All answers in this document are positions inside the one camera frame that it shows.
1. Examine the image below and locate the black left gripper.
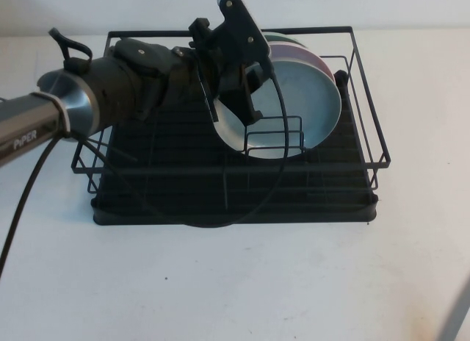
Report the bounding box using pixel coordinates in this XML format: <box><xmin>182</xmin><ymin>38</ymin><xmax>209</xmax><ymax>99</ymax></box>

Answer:
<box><xmin>163</xmin><ymin>46</ymin><xmax>266</xmax><ymax>128</ymax></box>

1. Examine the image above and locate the light blue plate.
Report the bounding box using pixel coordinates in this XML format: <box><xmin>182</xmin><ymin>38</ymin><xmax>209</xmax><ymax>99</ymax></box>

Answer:
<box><xmin>211</xmin><ymin>60</ymin><xmax>343</xmax><ymax>162</ymax></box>

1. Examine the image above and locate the green plate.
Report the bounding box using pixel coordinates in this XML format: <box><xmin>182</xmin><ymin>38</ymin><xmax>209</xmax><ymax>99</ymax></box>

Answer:
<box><xmin>261</xmin><ymin>31</ymin><xmax>308</xmax><ymax>48</ymax></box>

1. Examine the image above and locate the pink plate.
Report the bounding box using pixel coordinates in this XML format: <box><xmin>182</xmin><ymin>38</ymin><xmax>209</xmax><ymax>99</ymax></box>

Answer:
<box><xmin>267</xmin><ymin>41</ymin><xmax>336</xmax><ymax>85</ymax></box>

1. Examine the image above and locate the black plastic drip tray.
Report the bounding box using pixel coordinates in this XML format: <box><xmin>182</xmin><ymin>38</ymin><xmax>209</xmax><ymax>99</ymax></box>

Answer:
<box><xmin>91</xmin><ymin>94</ymin><xmax>380</xmax><ymax>229</ymax></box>

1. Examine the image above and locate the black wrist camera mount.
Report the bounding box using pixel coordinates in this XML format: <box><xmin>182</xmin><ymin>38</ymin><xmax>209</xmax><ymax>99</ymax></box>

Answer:
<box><xmin>187</xmin><ymin>0</ymin><xmax>274</xmax><ymax>69</ymax></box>

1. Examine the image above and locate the thin black cable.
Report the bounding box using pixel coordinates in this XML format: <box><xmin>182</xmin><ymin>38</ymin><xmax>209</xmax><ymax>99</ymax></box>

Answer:
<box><xmin>146</xmin><ymin>57</ymin><xmax>289</xmax><ymax>230</ymax></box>

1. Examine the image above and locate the black wire dish rack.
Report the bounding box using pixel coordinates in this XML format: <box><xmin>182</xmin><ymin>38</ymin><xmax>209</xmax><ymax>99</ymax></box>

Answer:
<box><xmin>71</xmin><ymin>24</ymin><xmax>391</xmax><ymax>209</ymax></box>

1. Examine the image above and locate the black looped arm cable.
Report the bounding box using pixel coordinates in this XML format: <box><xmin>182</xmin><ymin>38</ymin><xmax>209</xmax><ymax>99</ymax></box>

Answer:
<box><xmin>48</xmin><ymin>26</ymin><xmax>93</xmax><ymax>74</ymax></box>

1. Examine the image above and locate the thick black cable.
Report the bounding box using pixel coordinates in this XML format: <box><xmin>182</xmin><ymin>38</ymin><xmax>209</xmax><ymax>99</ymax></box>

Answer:
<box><xmin>0</xmin><ymin>134</ymin><xmax>73</xmax><ymax>273</ymax></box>

